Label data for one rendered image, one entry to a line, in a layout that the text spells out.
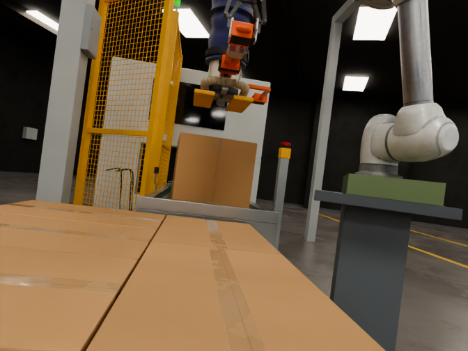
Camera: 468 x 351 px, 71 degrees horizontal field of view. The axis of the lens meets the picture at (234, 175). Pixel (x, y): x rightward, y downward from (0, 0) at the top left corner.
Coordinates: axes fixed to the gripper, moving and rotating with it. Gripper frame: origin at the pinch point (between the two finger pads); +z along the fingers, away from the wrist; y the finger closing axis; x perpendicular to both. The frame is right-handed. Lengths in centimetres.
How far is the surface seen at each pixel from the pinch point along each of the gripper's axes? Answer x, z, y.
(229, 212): -46, 69, -9
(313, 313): 62, 72, -12
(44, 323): 72, 72, 28
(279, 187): -102, 54, -48
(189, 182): -51, 56, 12
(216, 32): -53, -21, 8
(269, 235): -46, 78, -31
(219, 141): -52, 34, 0
